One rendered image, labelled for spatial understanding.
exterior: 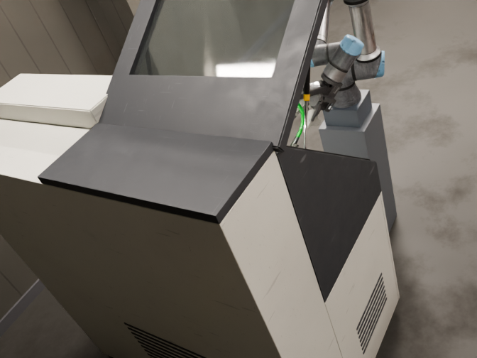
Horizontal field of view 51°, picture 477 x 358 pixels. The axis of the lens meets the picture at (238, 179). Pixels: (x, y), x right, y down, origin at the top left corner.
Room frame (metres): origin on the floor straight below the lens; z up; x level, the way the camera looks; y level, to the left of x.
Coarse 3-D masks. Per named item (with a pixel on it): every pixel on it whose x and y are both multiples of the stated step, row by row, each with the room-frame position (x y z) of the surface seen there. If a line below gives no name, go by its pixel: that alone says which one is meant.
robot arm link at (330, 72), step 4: (328, 64) 1.54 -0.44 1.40; (324, 68) 1.55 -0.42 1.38; (328, 68) 1.53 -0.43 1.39; (332, 68) 1.51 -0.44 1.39; (324, 72) 1.53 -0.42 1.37; (328, 72) 1.52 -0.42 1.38; (332, 72) 1.51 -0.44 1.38; (336, 72) 1.50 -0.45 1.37; (340, 72) 1.50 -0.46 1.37; (344, 72) 1.54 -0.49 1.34; (328, 76) 1.51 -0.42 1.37; (332, 76) 1.50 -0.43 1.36; (336, 76) 1.50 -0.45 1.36; (340, 76) 1.50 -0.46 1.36; (344, 76) 1.51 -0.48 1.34; (332, 80) 1.51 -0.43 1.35; (336, 80) 1.50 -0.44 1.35; (340, 80) 1.50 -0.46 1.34
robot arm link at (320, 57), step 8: (328, 0) 1.89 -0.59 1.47; (328, 8) 1.86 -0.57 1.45; (328, 16) 1.82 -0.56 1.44; (328, 24) 1.79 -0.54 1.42; (320, 32) 1.73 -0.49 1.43; (320, 40) 1.69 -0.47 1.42; (320, 48) 1.65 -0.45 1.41; (312, 56) 1.65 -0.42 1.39; (320, 56) 1.63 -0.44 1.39; (328, 56) 1.62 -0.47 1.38; (312, 64) 1.64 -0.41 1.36; (320, 64) 1.64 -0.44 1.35
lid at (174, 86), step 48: (144, 0) 1.86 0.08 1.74; (192, 0) 1.71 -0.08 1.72; (240, 0) 1.56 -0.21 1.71; (288, 0) 1.42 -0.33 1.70; (144, 48) 1.70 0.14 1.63; (192, 48) 1.55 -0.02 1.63; (240, 48) 1.41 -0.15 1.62; (288, 48) 1.27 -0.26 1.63; (144, 96) 1.51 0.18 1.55; (192, 96) 1.37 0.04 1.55; (240, 96) 1.26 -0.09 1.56; (288, 96) 1.15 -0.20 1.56
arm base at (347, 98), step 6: (354, 84) 2.02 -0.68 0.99; (342, 90) 2.01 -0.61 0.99; (348, 90) 2.00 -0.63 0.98; (354, 90) 2.01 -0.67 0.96; (336, 96) 2.02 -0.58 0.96; (342, 96) 2.00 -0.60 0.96; (348, 96) 2.00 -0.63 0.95; (354, 96) 1.99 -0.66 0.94; (360, 96) 2.01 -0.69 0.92; (336, 102) 2.02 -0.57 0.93; (342, 102) 2.00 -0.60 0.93; (348, 102) 1.99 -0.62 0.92; (354, 102) 1.98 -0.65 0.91
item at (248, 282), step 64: (0, 128) 1.92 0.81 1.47; (64, 128) 1.69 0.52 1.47; (128, 128) 1.44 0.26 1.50; (0, 192) 1.62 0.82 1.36; (64, 192) 1.30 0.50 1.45; (128, 192) 1.10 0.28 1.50; (192, 192) 0.99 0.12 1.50; (256, 192) 0.98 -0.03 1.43; (64, 256) 1.54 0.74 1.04; (128, 256) 1.21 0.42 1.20; (192, 256) 0.99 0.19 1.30; (256, 256) 0.92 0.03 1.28; (128, 320) 1.44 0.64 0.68; (192, 320) 1.11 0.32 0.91; (256, 320) 0.90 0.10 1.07; (320, 320) 1.04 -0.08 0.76
